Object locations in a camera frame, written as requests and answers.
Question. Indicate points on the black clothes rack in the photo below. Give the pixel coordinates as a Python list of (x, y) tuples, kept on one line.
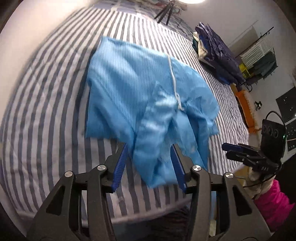
[(266, 32)]

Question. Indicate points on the black tripod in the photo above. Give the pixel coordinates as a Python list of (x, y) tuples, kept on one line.
[(167, 11)]

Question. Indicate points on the black shoe rack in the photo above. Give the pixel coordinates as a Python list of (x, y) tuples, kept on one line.
[(247, 87)]

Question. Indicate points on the orange stool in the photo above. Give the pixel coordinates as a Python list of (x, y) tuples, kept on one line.
[(246, 109)]

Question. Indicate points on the white striped hanging cloth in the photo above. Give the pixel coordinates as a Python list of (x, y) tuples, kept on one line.
[(255, 52)]

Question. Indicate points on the small black object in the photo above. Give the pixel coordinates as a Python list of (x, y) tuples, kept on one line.
[(258, 105)]

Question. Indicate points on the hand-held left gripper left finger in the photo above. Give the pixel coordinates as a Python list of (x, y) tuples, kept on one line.
[(119, 168)]

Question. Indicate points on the yellow box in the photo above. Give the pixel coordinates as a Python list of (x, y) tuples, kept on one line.
[(244, 70)]

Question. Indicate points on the dark hanging garment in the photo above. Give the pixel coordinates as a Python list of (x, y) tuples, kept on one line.
[(264, 66)]

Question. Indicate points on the person's dark striped clothing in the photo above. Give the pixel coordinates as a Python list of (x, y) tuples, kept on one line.
[(171, 227)]

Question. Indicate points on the blue jacket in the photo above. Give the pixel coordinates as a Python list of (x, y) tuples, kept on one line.
[(129, 92)]

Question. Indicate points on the blue checkered bed sheet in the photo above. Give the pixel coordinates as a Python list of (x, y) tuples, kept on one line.
[(138, 11)]

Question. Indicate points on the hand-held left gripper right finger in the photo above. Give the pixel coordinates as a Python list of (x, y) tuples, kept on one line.
[(179, 168)]

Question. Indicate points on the dark speckled panel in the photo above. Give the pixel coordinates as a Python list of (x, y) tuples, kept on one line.
[(286, 102)]

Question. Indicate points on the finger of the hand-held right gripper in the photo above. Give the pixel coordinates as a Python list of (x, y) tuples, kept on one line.
[(238, 148), (239, 158)]

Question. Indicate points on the cream folded garment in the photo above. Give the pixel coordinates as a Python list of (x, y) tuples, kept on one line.
[(201, 51)]

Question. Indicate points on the person's right hand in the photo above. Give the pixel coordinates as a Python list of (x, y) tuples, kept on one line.
[(256, 183)]

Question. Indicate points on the navy puffer jacket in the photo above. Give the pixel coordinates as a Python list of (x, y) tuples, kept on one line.
[(219, 53)]

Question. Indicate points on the person's right forearm pink sleeve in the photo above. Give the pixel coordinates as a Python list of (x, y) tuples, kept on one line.
[(275, 206)]

